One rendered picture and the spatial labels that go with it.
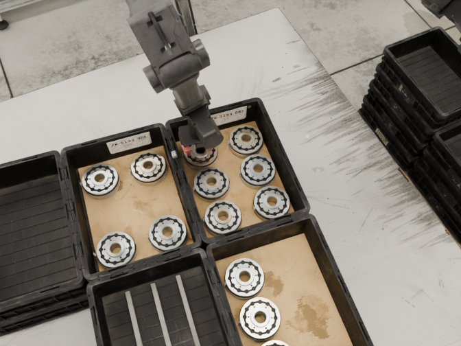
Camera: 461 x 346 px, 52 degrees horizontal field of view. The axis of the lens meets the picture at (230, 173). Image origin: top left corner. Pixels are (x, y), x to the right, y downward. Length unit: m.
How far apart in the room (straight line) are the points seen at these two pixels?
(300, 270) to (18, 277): 0.75
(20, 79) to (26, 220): 1.56
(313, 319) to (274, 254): 0.20
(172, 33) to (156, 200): 0.69
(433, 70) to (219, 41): 0.96
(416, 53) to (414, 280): 1.14
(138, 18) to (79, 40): 2.24
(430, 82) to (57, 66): 1.95
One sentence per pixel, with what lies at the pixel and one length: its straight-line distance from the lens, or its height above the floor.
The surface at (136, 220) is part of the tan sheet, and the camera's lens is 1.36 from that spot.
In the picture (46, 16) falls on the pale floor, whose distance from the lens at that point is 3.21.
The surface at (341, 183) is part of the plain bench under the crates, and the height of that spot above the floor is 0.70.
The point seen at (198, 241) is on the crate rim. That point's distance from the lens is 1.20.
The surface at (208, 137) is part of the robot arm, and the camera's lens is 1.18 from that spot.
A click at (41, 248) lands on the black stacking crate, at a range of 1.40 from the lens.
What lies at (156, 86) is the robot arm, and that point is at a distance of 0.81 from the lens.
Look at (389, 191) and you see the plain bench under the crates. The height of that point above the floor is 0.70.
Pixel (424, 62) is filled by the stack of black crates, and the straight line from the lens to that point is 2.29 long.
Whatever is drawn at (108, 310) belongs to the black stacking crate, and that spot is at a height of 0.83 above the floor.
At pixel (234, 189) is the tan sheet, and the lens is 1.38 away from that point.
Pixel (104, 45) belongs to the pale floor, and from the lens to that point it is 2.94.
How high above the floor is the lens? 2.06
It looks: 61 degrees down
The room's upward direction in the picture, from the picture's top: 2 degrees clockwise
